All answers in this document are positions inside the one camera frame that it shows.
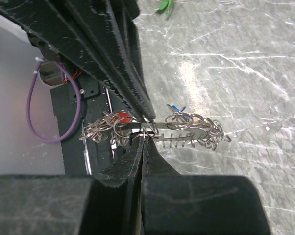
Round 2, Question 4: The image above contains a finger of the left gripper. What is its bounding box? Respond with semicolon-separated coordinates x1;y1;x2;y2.
68;0;155;120
0;0;142;118

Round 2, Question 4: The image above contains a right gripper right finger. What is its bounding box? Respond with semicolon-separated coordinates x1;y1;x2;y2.
142;139;271;235

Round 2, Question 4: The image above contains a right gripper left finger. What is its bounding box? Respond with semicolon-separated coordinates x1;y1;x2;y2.
0;139;144;235

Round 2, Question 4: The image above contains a large metal keyring with keys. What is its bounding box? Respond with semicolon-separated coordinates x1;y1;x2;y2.
79;110;232;150

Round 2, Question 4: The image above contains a red key tag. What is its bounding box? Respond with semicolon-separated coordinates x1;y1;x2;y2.
113;111;136;123

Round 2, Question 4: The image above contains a blue key tag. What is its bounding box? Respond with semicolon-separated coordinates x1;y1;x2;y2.
167;104;189;121

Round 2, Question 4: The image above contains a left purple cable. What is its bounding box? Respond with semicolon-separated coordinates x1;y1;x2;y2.
26;57;82;142

